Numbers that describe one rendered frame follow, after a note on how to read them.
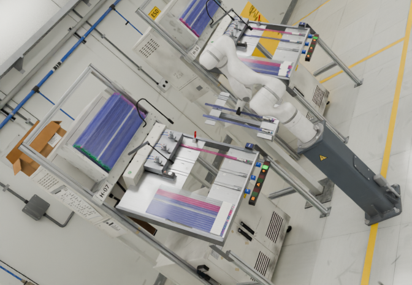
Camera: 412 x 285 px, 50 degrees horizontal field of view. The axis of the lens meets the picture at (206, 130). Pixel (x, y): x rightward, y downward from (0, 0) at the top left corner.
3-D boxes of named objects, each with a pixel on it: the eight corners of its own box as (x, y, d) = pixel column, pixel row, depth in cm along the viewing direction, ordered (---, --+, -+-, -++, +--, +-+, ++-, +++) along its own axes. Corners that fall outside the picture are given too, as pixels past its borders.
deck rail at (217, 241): (224, 244, 257) (224, 238, 253) (223, 247, 256) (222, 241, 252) (119, 209, 280) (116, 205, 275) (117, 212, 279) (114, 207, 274)
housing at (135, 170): (169, 138, 319) (166, 124, 309) (137, 191, 289) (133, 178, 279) (159, 135, 321) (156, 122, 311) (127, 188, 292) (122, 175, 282)
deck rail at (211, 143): (259, 157, 298) (259, 151, 294) (258, 159, 297) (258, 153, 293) (165, 133, 321) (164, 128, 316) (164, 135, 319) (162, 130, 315)
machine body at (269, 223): (296, 221, 338) (239, 173, 320) (270, 307, 296) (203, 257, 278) (241, 234, 386) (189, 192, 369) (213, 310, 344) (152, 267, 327)
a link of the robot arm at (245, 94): (227, 71, 265) (255, 100, 283) (227, 54, 276) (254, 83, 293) (215, 77, 270) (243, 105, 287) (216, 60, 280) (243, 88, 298)
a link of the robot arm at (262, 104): (300, 110, 248) (271, 81, 241) (278, 134, 248) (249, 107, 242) (292, 106, 260) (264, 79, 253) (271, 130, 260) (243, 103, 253)
